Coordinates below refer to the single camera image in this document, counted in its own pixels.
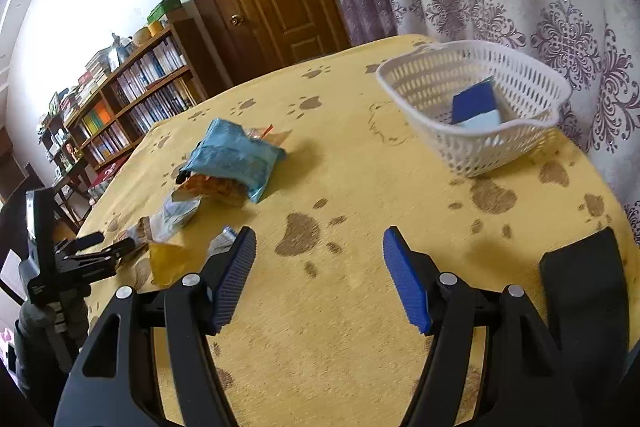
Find small dark rack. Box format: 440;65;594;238
37;107;96;220

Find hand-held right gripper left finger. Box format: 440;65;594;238
55;226;258;427

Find white plastic basket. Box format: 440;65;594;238
376;41;572;178

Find brown striped clear packet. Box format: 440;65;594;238
115;217;153;258

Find small white sachet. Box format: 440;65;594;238
207;227;238;258

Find yellow snack packet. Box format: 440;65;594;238
149;242;187;287

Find person's left hand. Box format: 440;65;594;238
15;287;93;375

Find pale green white packet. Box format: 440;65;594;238
150;194;202;243

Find blue snack packet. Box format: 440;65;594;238
177;118;287;204

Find brown tan cookie snack packet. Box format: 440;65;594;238
175;172;251;208

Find yellow paw print blanket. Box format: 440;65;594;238
75;34;640;427

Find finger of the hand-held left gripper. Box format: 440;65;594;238
92;241;151;265
60;232;106;255

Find stack of books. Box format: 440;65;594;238
75;49;117;104

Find blue figurine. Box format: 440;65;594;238
111;34;132;64

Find rows of shelved books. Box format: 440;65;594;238
75;37;197;164

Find wooden bookshelf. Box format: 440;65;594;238
65;19;207;172

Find green cardboard box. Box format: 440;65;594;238
147;0;187;24

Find clear packet with red label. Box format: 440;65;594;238
245;124;293;148

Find red box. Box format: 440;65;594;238
89;156;129;202

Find black curved chair back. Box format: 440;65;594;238
539;227;632;388

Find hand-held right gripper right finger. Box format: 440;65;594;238
382;227;583;427

